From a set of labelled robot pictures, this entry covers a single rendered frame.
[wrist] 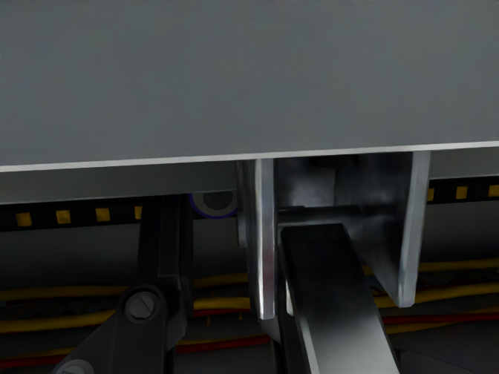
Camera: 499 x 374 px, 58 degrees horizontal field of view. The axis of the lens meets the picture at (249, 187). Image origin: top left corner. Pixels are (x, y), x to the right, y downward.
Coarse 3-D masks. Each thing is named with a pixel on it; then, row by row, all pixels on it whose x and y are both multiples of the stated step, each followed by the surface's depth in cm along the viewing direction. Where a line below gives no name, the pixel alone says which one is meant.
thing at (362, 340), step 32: (320, 224) 7; (288, 256) 6; (320, 256) 6; (352, 256) 6; (288, 288) 6; (320, 288) 6; (352, 288) 6; (320, 320) 5; (352, 320) 5; (320, 352) 5; (352, 352) 5; (384, 352) 5
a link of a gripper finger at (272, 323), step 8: (280, 256) 12; (280, 264) 12; (280, 272) 12; (248, 280) 14; (280, 280) 12; (256, 312) 14; (264, 320) 12; (272, 320) 12; (264, 328) 13; (272, 328) 12; (272, 336) 13; (280, 336) 12; (280, 344) 13
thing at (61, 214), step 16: (496, 176) 27; (432, 192) 26; (448, 192) 26; (464, 192) 26; (480, 192) 27; (496, 192) 27; (0, 208) 24; (16, 208) 24; (32, 208) 24; (48, 208) 24; (64, 208) 24; (80, 208) 24; (96, 208) 24; (112, 208) 24; (128, 208) 25; (0, 224) 24; (16, 224) 24; (32, 224) 24; (48, 224) 24; (64, 224) 24; (80, 224) 25; (96, 224) 25; (112, 224) 25
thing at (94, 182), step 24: (72, 168) 9; (96, 168) 9; (120, 168) 10; (144, 168) 10; (168, 168) 10; (192, 168) 10; (216, 168) 10; (432, 168) 10; (456, 168) 10; (480, 168) 10; (0, 192) 9; (24, 192) 9; (48, 192) 10; (72, 192) 10; (96, 192) 10; (120, 192) 10; (144, 192) 10; (168, 192) 10; (192, 192) 10
